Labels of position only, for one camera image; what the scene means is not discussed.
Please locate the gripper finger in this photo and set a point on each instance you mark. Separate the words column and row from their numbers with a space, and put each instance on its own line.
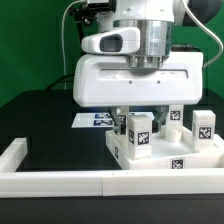
column 119, row 118
column 160, row 114

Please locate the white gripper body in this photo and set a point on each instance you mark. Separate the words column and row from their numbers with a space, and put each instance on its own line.
column 107, row 81

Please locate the white square tabletop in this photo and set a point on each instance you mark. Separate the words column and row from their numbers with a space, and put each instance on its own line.
column 167, row 155

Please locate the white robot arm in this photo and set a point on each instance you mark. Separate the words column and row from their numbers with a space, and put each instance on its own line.
column 131, row 60

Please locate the white sheet with fiducial markers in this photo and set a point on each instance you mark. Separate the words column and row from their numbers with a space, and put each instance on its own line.
column 92, row 120

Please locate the white U-shaped obstacle fence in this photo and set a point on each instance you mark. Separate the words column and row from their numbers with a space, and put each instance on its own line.
column 15, row 184

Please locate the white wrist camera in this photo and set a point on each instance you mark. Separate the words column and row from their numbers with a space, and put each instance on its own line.
column 120, row 40

